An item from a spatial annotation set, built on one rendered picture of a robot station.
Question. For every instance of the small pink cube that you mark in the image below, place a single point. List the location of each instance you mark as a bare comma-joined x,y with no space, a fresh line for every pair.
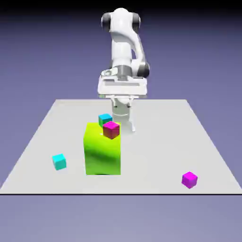
111,130

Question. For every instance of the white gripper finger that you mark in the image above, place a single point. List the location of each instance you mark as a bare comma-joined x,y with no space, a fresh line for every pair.
130,103
113,103

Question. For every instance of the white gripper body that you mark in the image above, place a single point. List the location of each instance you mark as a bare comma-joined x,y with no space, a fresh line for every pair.
122,88

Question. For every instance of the large green box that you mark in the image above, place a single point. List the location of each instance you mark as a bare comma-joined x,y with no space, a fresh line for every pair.
102,153

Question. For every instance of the small magenta cube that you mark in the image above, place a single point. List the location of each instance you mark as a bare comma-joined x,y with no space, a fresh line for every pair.
189,180

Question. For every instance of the small cyan cube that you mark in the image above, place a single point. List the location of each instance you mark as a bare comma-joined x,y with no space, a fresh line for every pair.
105,118
59,161

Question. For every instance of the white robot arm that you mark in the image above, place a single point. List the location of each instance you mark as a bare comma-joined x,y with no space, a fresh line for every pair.
121,51

